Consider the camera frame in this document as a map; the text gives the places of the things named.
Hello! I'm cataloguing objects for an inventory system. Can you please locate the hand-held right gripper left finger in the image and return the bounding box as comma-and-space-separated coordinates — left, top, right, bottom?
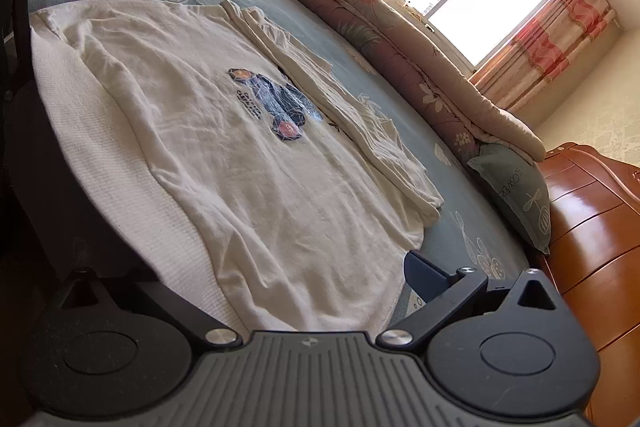
60, 268, 243, 351

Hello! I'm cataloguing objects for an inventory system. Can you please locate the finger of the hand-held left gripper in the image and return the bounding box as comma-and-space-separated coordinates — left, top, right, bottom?
2, 0, 35, 104

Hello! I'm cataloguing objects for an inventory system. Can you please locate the pink striped curtain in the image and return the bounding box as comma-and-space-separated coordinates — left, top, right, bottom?
470, 0, 619, 114

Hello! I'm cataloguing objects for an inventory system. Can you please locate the wooden headboard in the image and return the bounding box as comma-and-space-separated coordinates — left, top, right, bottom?
530, 142, 640, 427

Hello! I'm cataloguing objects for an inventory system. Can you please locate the white printed sweatshirt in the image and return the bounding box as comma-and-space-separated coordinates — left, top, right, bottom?
29, 0, 446, 336

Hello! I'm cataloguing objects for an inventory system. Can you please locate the green flower print pillow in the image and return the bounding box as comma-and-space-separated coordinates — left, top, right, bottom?
467, 143, 552, 256

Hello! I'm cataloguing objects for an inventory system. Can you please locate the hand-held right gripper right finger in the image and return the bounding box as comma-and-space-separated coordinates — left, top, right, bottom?
375, 251, 558, 350

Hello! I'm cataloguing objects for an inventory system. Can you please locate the folded pink floral quilt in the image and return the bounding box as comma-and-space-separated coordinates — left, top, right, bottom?
202, 0, 549, 166

